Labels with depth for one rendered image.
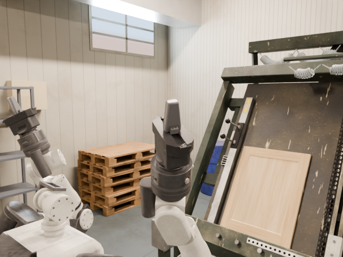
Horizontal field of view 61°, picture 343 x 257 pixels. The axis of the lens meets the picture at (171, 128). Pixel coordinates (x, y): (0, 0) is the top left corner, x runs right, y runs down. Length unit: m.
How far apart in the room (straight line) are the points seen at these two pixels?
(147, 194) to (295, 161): 1.42
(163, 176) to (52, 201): 0.31
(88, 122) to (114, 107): 0.58
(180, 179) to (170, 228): 0.12
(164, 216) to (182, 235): 0.07
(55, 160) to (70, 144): 3.79
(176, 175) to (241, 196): 1.43
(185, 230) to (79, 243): 0.27
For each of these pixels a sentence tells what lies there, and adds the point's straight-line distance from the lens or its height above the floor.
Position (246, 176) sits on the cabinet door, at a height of 1.19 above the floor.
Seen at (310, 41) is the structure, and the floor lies 2.14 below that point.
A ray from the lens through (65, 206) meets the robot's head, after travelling 0.80.
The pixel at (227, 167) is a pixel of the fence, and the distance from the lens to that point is 2.08.
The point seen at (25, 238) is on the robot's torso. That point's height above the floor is 1.37.
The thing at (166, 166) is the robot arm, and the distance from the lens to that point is 0.57.
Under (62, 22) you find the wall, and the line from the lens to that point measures 4.91.
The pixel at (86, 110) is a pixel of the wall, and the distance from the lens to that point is 5.00.
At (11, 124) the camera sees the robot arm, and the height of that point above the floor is 1.63.
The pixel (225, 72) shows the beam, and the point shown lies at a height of 1.90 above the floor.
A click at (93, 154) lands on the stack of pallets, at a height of 0.84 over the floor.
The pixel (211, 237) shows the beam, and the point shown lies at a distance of 1.98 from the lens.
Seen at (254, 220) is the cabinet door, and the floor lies 0.97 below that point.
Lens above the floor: 1.73
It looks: 7 degrees down
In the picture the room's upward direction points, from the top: straight up
